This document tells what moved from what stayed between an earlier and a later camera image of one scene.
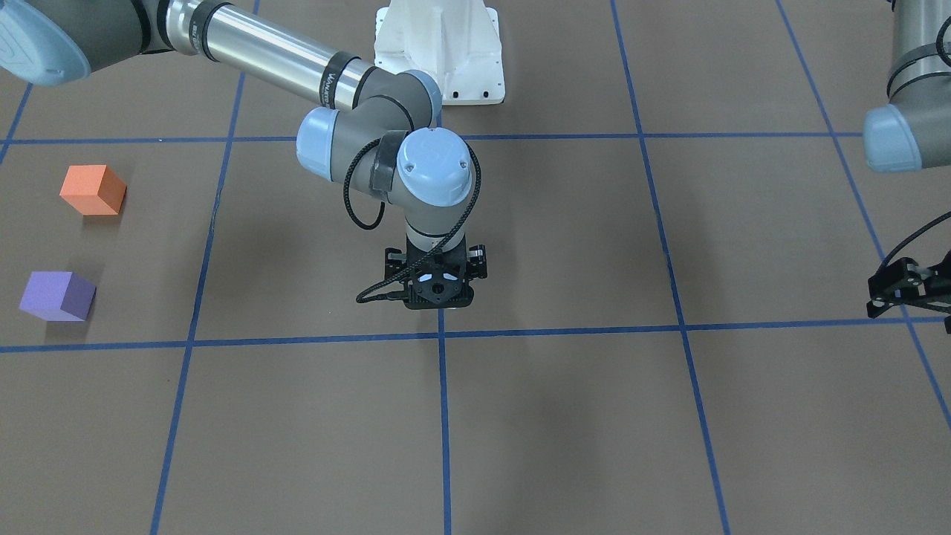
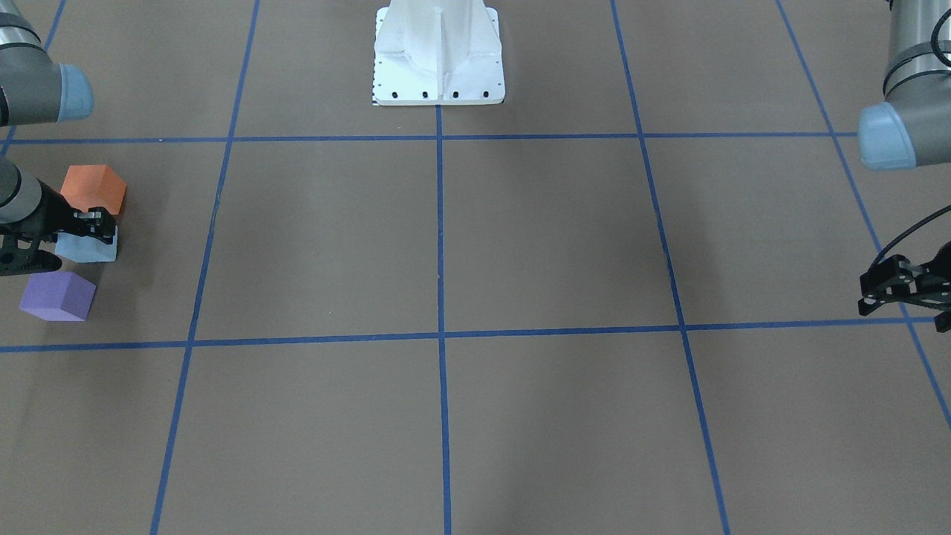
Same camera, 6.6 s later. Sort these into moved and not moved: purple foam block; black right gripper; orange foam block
Moved: black right gripper
Not moved: orange foam block; purple foam block
